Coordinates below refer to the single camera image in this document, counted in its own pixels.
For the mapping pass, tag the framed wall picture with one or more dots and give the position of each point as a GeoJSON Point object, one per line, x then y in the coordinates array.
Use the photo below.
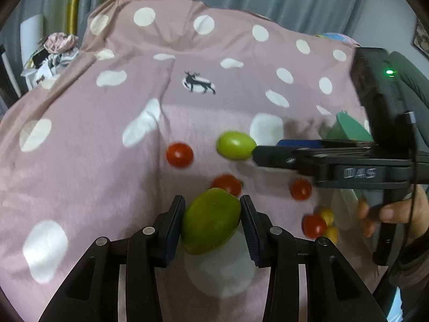
{"type": "Point", "coordinates": [421, 37]}

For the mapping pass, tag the pink polka dot blanket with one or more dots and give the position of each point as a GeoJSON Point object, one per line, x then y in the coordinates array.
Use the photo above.
{"type": "Point", "coordinates": [100, 174]}

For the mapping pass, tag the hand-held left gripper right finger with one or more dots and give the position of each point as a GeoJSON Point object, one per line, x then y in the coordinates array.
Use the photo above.
{"type": "Point", "coordinates": [249, 231]}

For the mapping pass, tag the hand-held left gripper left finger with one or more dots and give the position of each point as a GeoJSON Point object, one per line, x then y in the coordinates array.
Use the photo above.
{"type": "Point", "coordinates": [176, 228]}

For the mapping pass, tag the white printed cloth pile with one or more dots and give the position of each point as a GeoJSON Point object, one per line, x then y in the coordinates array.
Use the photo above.
{"type": "Point", "coordinates": [50, 65]}

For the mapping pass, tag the person's right hand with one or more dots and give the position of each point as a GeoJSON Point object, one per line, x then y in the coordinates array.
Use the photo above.
{"type": "Point", "coordinates": [392, 214]}

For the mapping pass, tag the teal plastic bowl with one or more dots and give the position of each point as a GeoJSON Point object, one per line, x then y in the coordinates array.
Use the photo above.
{"type": "Point", "coordinates": [348, 127]}

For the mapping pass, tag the large green jujube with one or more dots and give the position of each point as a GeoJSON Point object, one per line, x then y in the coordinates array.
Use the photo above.
{"type": "Point", "coordinates": [211, 221]}

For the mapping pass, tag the blue patterned cushion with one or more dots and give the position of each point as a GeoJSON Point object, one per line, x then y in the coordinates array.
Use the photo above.
{"type": "Point", "coordinates": [335, 37]}

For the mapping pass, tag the small yellow fruit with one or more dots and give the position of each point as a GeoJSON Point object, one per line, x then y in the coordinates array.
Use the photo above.
{"type": "Point", "coordinates": [331, 234]}
{"type": "Point", "coordinates": [327, 214]}

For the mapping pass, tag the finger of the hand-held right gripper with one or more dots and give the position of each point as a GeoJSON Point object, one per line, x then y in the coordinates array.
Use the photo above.
{"type": "Point", "coordinates": [274, 156]}
{"type": "Point", "coordinates": [298, 143]}

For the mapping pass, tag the pink crumpled cloth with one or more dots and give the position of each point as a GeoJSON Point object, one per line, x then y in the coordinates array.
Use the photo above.
{"type": "Point", "coordinates": [62, 42]}

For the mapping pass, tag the person's right forearm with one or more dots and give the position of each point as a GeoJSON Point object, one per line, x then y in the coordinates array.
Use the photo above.
{"type": "Point", "coordinates": [414, 261]}

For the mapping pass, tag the white cylinder appliance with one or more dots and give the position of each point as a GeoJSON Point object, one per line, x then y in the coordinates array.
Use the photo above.
{"type": "Point", "coordinates": [33, 37]}

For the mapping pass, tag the red cherry tomato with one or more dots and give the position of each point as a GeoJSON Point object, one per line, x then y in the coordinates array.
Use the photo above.
{"type": "Point", "coordinates": [300, 189]}
{"type": "Point", "coordinates": [180, 154]}
{"type": "Point", "coordinates": [228, 182]}
{"type": "Point", "coordinates": [313, 225]}

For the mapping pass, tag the gold curtain band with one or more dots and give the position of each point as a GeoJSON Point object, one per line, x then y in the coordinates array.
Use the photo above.
{"type": "Point", "coordinates": [74, 3]}

